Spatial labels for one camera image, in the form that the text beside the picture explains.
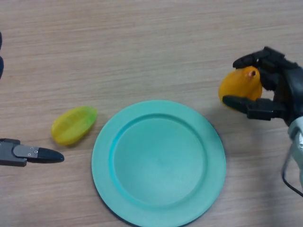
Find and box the yellow pear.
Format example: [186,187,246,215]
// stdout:
[218,66,263,110]

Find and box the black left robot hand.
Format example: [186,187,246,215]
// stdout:
[0,32,65,167]

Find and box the yellow green starfruit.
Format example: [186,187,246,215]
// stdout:
[51,106,98,146]

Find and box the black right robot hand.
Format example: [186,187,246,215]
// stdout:
[222,46,303,127]

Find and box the teal round plate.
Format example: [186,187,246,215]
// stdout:
[91,100,226,227]

